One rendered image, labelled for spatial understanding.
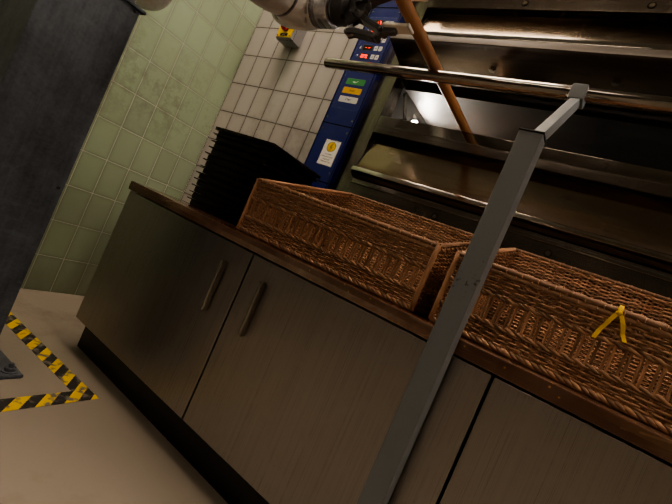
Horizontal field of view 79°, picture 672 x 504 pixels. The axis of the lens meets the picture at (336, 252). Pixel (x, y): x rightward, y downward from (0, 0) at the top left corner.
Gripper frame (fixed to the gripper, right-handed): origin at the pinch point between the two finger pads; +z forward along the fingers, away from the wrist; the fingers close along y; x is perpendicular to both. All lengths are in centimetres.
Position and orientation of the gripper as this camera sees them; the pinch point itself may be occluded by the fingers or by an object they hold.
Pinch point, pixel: (408, 11)
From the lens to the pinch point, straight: 107.9
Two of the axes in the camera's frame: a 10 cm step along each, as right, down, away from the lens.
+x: -4.9, -2.1, -8.5
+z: 7.8, 3.4, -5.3
